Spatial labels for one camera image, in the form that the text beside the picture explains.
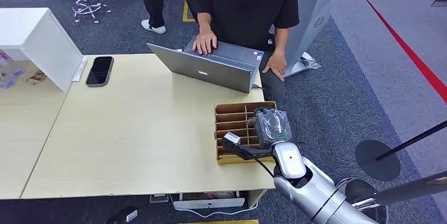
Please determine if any seated person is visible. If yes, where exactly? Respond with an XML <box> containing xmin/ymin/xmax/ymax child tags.
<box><xmin>191</xmin><ymin>0</ymin><xmax>300</xmax><ymax>105</ymax></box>

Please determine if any cardboard divider box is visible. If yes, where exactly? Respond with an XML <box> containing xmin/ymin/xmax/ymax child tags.
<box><xmin>213</xmin><ymin>101</ymin><xmax>278</xmax><ymax>165</ymax></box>

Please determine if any clear plastic bottle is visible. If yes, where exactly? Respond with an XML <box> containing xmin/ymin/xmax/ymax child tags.
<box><xmin>0</xmin><ymin>49</ymin><xmax>25</xmax><ymax>90</ymax></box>

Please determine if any person's right hand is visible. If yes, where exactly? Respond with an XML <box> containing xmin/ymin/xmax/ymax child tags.
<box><xmin>192</xmin><ymin>30</ymin><xmax>218</xmax><ymax>56</ymax></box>

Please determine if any person's left hand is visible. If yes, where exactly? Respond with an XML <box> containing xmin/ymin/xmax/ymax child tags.
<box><xmin>261</xmin><ymin>50</ymin><xmax>288</xmax><ymax>82</ymax></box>

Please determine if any white cable under desk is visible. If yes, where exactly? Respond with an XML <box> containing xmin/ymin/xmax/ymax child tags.
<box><xmin>169</xmin><ymin>194</ymin><xmax>260</xmax><ymax>219</ymax></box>

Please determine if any grey standing kiosk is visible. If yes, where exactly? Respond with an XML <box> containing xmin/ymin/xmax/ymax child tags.
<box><xmin>282</xmin><ymin>0</ymin><xmax>339</xmax><ymax>79</ymax></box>

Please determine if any black smartphone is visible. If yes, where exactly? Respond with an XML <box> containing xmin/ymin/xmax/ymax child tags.
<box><xmin>85</xmin><ymin>55</ymin><xmax>115</xmax><ymax>88</ymax></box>

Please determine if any grey laptop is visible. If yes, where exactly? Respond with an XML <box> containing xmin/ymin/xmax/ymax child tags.
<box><xmin>146</xmin><ymin>35</ymin><xmax>265</xmax><ymax>94</ymax></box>

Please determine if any chrome stanchion pole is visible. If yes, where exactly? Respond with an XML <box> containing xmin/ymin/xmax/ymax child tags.
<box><xmin>351</xmin><ymin>171</ymin><xmax>447</xmax><ymax>211</ymax></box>

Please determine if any black stanchion pole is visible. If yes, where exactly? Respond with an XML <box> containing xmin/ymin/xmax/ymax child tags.
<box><xmin>375</xmin><ymin>120</ymin><xmax>447</xmax><ymax>162</ymax></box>

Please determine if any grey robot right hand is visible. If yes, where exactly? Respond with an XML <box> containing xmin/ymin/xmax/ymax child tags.
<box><xmin>248</xmin><ymin>106</ymin><xmax>293</xmax><ymax>150</ymax></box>

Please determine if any clear plastic bag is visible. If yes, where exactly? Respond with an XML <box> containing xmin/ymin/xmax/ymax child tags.
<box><xmin>298</xmin><ymin>51</ymin><xmax>322</xmax><ymax>71</ymax></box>

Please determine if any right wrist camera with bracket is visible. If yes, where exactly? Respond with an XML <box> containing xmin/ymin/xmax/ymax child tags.
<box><xmin>221</xmin><ymin>131</ymin><xmax>276</xmax><ymax>178</ymax></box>

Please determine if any white under-desk drawer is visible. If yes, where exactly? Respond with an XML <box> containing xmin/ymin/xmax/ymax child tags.
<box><xmin>172</xmin><ymin>190</ymin><xmax>246</xmax><ymax>211</ymax></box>

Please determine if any chrome stanchion base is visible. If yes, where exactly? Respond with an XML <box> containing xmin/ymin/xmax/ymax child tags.
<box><xmin>335</xmin><ymin>177</ymin><xmax>390</xmax><ymax>224</ymax></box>

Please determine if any small printed packet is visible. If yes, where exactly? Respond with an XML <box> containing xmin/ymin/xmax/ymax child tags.
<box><xmin>25</xmin><ymin>70</ymin><xmax>47</xmax><ymax>86</ymax></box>

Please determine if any white desk shelf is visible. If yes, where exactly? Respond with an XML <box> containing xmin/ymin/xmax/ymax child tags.
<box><xmin>0</xmin><ymin>7</ymin><xmax>84</xmax><ymax>93</ymax></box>

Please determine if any white flat strip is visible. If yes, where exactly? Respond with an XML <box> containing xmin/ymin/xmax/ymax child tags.
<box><xmin>71</xmin><ymin>56</ymin><xmax>89</xmax><ymax>83</ymax></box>

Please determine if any black round stanchion base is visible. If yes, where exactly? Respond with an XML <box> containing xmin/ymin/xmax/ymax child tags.
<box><xmin>355</xmin><ymin>139</ymin><xmax>402</xmax><ymax>182</ymax></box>

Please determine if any chrome chair base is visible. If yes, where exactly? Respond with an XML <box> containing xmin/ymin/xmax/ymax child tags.
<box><xmin>72</xmin><ymin>0</ymin><xmax>113</xmax><ymax>24</ymax></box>

